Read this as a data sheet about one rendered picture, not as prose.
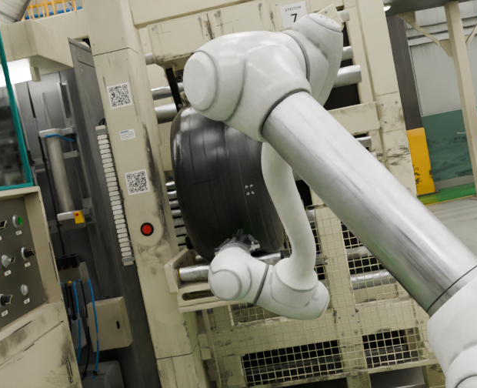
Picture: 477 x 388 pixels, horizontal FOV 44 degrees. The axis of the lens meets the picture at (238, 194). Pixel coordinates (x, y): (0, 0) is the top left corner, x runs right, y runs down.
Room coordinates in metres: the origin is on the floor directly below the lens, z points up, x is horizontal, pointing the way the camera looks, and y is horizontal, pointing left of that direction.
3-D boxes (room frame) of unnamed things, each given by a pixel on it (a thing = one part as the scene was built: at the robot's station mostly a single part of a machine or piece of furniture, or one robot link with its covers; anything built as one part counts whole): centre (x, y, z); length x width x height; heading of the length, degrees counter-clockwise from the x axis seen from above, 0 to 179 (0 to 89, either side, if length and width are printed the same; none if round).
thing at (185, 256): (2.03, 0.23, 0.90); 0.40 x 0.03 x 0.10; 173
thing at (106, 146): (2.00, 0.40, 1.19); 0.05 x 0.04 x 0.48; 173
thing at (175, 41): (2.28, -0.10, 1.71); 0.61 x 0.25 x 0.15; 83
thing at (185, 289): (1.87, 0.07, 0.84); 0.36 x 0.09 x 0.06; 83
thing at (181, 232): (2.41, 0.23, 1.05); 0.20 x 0.15 x 0.30; 83
